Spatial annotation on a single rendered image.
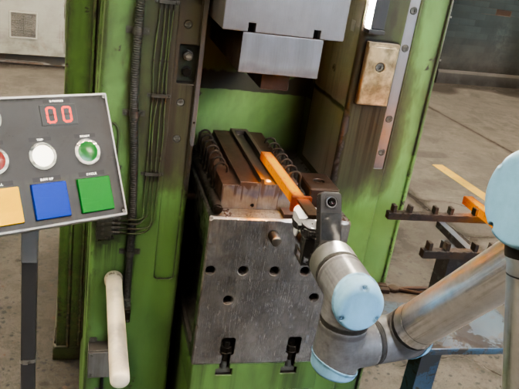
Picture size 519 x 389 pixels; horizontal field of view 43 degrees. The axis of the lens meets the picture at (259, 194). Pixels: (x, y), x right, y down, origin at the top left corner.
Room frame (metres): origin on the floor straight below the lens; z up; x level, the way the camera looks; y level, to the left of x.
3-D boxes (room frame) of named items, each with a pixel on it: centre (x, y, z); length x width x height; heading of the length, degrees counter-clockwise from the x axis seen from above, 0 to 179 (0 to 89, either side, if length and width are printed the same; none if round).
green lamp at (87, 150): (1.35, 0.39, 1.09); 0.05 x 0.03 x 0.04; 107
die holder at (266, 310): (1.81, 0.01, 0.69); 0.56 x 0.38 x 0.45; 17
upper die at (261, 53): (1.79, 0.06, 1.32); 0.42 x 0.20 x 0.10; 17
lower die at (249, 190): (1.79, 0.06, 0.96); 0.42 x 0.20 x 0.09; 17
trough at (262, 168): (1.80, 0.04, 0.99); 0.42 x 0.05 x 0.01; 17
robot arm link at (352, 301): (1.05, -0.19, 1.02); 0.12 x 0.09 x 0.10; 16
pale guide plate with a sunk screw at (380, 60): (1.80, -0.26, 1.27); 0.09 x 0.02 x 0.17; 107
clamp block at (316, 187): (1.70, -0.15, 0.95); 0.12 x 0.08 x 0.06; 17
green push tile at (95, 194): (1.32, 0.36, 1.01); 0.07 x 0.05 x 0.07; 132
